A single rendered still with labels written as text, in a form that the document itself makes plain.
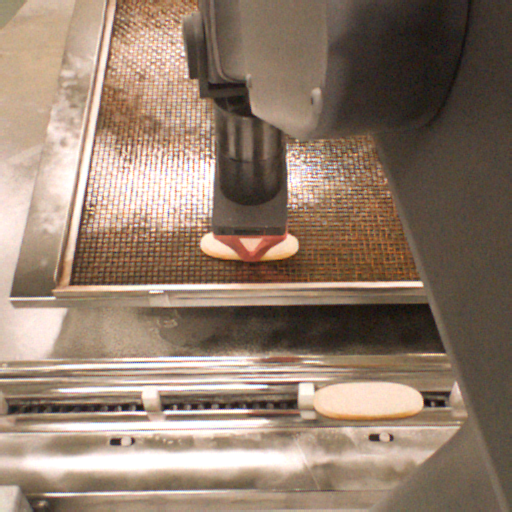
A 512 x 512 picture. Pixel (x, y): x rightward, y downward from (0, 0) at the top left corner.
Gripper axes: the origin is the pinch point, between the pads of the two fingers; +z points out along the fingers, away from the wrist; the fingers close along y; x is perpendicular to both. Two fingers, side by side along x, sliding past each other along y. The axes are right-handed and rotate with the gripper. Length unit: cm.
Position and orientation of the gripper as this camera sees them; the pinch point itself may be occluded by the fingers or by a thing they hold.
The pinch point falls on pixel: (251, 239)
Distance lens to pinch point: 65.9
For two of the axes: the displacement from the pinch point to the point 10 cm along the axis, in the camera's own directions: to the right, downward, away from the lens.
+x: -10.0, -0.2, 0.1
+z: 0.0, 5.6, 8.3
